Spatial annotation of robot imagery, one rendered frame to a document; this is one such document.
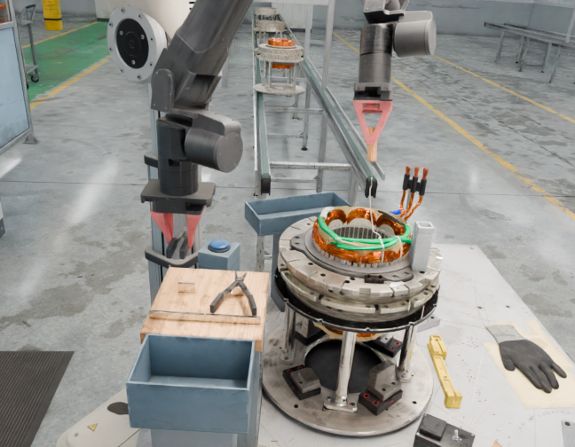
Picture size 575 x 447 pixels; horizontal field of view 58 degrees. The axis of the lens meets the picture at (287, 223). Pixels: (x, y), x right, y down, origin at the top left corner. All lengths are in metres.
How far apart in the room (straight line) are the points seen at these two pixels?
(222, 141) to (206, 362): 0.36
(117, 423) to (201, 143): 1.29
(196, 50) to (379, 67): 0.36
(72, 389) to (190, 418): 1.62
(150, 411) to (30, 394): 1.63
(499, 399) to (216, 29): 0.94
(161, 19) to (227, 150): 0.45
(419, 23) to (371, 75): 0.11
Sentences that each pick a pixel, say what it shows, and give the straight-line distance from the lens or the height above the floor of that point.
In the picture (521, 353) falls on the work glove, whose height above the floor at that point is 0.80.
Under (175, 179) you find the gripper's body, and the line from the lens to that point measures 0.76.
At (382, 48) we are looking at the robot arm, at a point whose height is 1.47.
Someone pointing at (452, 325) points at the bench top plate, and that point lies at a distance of 1.43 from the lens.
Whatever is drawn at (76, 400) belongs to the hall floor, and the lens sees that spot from 2.34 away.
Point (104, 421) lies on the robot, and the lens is 1.86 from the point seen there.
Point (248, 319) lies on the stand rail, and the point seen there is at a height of 1.07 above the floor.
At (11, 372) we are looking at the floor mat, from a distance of 2.53.
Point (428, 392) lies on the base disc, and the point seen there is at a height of 0.80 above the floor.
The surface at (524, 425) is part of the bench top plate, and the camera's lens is 1.23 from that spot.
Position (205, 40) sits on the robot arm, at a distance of 0.70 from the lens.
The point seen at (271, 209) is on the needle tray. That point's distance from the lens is 1.31.
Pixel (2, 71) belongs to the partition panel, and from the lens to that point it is 5.04.
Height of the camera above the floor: 1.58
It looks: 26 degrees down
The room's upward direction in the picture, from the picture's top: 3 degrees clockwise
